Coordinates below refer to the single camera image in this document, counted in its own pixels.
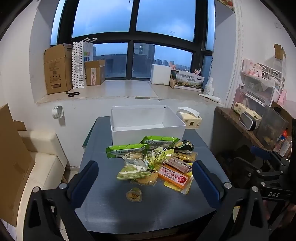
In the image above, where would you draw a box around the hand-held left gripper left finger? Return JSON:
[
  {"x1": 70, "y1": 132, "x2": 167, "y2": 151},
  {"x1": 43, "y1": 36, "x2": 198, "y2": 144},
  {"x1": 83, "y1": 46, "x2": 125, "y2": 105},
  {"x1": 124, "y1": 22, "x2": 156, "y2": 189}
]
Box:
[{"x1": 23, "y1": 160, "x2": 100, "y2": 241}]

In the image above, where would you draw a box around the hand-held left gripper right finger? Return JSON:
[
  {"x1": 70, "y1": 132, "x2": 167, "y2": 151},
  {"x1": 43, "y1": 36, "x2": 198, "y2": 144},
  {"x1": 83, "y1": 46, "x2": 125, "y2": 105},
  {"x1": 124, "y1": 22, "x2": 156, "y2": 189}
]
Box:
[{"x1": 192, "y1": 160, "x2": 270, "y2": 241}]

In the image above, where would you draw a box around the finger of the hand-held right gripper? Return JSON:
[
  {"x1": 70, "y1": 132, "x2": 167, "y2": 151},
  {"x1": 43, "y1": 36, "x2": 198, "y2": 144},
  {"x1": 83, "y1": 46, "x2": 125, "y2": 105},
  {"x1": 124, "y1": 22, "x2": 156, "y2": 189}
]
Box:
[
  {"x1": 251, "y1": 146, "x2": 290, "y2": 168},
  {"x1": 232, "y1": 157, "x2": 287, "y2": 189}
]

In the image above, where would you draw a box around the pale green snack packet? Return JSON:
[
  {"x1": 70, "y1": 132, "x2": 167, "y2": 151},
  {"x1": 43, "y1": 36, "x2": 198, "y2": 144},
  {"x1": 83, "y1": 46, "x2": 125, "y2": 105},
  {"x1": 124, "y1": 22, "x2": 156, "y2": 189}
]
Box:
[{"x1": 116, "y1": 152, "x2": 151, "y2": 180}]

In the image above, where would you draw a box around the long green snack packet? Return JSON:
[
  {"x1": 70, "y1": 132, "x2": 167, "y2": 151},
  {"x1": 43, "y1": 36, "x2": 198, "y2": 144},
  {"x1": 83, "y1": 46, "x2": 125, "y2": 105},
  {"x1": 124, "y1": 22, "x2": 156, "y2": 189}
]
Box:
[
  {"x1": 106, "y1": 143, "x2": 150, "y2": 159},
  {"x1": 140, "y1": 136, "x2": 180, "y2": 150}
]

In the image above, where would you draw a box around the round rice cracker packet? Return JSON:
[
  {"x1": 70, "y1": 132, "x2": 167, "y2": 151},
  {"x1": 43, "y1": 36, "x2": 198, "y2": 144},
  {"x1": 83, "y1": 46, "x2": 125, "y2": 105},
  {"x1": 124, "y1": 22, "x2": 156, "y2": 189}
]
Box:
[{"x1": 132, "y1": 173, "x2": 160, "y2": 186}]

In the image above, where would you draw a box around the white cardboard box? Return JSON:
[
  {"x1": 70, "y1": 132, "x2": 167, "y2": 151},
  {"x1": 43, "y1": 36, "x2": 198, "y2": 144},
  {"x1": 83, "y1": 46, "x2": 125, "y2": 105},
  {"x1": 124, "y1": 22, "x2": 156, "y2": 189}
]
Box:
[{"x1": 110, "y1": 105, "x2": 187, "y2": 146}]

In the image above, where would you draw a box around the red capped bottle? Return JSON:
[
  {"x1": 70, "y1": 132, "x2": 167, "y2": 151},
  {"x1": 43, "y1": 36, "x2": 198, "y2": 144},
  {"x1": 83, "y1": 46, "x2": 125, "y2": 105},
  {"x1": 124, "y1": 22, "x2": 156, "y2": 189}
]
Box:
[{"x1": 275, "y1": 129, "x2": 292, "y2": 157}]

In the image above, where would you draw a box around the clear plastic container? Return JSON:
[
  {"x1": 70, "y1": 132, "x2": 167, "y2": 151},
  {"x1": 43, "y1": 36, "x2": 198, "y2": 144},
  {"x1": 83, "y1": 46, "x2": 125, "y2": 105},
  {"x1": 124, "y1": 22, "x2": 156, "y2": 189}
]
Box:
[{"x1": 255, "y1": 105, "x2": 290, "y2": 144}]

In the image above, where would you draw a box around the orange snack packet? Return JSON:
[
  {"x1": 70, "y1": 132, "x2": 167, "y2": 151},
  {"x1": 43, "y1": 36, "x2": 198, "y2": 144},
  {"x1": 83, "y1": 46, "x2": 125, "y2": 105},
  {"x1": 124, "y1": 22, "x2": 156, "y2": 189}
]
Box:
[{"x1": 158, "y1": 168, "x2": 194, "y2": 189}]

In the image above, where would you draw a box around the pink snack packet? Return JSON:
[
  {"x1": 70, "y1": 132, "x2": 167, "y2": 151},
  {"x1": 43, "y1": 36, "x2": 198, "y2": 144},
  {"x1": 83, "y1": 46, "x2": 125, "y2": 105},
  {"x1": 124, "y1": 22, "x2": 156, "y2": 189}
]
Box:
[{"x1": 166, "y1": 156, "x2": 194, "y2": 173}]

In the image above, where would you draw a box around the clear yellow snack packet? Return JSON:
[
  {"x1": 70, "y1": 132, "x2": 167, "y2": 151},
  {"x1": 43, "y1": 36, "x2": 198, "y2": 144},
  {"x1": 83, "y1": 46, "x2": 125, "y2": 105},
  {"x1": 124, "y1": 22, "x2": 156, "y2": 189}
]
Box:
[{"x1": 174, "y1": 151, "x2": 199, "y2": 162}]

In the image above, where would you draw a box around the white and black device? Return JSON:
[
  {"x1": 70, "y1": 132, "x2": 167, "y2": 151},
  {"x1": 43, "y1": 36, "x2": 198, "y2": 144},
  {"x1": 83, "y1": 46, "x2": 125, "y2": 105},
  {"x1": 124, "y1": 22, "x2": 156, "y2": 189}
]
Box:
[{"x1": 239, "y1": 111, "x2": 258, "y2": 131}]

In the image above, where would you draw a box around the wooden side shelf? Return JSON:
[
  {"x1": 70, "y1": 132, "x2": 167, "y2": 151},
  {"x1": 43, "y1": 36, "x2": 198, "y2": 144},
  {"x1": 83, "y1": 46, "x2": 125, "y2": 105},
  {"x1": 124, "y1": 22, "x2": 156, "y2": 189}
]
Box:
[{"x1": 215, "y1": 106, "x2": 267, "y2": 150}]

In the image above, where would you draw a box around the small dark green snack packet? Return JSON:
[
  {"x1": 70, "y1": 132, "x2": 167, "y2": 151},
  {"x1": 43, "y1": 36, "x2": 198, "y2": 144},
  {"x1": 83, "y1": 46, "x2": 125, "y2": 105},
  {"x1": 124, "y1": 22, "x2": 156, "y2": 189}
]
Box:
[{"x1": 175, "y1": 139, "x2": 194, "y2": 153}]

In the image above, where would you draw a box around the cream sofa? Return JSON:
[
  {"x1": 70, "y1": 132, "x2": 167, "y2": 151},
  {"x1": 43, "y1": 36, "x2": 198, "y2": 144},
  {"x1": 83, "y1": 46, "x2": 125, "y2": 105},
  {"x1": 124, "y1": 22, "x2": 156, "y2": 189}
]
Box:
[{"x1": 18, "y1": 130, "x2": 68, "y2": 234}]

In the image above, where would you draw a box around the cream printed carton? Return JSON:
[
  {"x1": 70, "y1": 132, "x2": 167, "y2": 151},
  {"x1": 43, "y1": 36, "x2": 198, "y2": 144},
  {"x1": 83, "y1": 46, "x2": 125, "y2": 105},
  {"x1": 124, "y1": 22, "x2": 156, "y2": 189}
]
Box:
[{"x1": 232, "y1": 102, "x2": 262, "y2": 121}]

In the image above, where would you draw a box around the small jelly cup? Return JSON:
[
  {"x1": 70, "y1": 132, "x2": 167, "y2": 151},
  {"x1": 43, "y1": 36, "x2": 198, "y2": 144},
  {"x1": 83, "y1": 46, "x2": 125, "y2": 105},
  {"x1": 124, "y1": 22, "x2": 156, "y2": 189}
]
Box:
[{"x1": 125, "y1": 188, "x2": 143, "y2": 203}]

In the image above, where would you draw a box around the yellow-green foil snack packet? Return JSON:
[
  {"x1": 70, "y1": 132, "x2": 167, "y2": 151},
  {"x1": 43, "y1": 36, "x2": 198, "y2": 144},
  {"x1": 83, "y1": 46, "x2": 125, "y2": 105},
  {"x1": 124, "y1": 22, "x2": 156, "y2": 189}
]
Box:
[{"x1": 144, "y1": 148, "x2": 174, "y2": 172}]

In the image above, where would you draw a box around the yellow tissue pack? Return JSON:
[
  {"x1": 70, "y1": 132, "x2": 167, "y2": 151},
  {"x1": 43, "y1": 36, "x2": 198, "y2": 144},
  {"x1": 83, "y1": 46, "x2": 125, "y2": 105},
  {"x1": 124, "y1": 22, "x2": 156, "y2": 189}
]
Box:
[{"x1": 177, "y1": 107, "x2": 203, "y2": 129}]

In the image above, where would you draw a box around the flat brown cardboard sheet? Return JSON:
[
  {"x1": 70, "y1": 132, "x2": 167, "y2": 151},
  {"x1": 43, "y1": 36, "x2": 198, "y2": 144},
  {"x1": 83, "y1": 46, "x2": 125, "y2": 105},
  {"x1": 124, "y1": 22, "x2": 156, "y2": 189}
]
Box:
[{"x1": 0, "y1": 104, "x2": 36, "y2": 228}]

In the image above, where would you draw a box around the white tape roll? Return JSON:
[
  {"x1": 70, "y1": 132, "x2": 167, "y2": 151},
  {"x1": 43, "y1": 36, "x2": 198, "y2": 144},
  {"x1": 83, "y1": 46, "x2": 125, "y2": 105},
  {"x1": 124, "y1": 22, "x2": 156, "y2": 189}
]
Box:
[{"x1": 52, "y1": 105, "x2": 64, "y2": 119}]

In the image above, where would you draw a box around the white tube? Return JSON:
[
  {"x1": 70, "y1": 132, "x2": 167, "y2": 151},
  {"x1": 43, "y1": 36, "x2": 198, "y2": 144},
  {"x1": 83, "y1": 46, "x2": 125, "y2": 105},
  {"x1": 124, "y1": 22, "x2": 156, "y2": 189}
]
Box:
[{"x1": 198, "y1": 93, "x2": 221, "y2": 103}]

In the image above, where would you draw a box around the white mini drawer unit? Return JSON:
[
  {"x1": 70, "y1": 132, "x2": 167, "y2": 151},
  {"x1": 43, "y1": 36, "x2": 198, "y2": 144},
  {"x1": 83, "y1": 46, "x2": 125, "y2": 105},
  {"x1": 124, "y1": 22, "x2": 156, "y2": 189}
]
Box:
[{"x1": 257, "y1": 62, "x2": 284, "y2": 91}]

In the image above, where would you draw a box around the white plastic bottle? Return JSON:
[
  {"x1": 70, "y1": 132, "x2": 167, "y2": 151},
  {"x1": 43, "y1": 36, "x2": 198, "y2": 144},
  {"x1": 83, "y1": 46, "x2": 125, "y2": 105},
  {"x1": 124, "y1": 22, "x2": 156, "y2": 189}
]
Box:
[{"x1": 203, "y1": 77, "x2": 214, "y2": 96}]

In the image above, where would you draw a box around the pink floral pouch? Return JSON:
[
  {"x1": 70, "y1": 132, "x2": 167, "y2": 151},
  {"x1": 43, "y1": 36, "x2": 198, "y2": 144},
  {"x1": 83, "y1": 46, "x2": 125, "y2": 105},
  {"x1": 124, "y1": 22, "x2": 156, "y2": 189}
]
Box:
[{"x1": 241, "y1": 59, "x2": 263, "y2": 77}]

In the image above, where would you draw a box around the landscape printed box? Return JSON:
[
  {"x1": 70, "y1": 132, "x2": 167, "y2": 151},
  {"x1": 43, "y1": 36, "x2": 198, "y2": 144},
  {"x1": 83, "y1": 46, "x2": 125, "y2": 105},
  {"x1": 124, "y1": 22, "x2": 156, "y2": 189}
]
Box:
[{"x1": 173, "y1": 70, "x2": 205, "y2": 90}]

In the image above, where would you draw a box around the small brown cardboard box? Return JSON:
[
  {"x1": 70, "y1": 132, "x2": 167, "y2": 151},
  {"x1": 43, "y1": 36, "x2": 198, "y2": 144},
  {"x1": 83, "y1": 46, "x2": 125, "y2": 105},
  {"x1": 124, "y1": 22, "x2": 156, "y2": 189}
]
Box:
[{"x1": 84, "y1": 60, "x2": 106, "y2": 86}]

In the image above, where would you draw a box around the polka dot paper bag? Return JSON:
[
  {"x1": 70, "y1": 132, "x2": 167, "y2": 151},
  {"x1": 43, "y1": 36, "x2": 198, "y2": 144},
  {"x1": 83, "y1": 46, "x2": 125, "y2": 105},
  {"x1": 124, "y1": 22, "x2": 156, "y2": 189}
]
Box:
[{"x1": 72, "y1": 38, "x2": 94, "y2": 89}]

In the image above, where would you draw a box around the large brown cardboard box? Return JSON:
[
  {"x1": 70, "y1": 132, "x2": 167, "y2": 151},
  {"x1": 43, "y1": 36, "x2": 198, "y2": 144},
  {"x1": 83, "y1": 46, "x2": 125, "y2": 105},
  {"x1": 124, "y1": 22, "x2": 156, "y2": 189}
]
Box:
[{"x1": 44, "y1": 43, "x2": 74, "y2": 95}]

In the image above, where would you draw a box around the white foam box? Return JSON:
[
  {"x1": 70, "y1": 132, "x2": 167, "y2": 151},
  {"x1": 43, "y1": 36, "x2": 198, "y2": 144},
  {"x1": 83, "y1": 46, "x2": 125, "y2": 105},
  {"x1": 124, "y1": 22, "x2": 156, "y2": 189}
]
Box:
[{"x1": 150, "y1": 64, "x2": 173, "y2": 86}]

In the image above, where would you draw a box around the cardboard piece on wall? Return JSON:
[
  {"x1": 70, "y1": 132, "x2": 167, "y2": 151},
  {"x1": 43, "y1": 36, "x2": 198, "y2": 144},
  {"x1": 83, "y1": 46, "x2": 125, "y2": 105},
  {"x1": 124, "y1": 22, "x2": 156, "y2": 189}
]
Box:
[{"x1": 274, "y1": 43, "x2": 287, "y2": 60}]

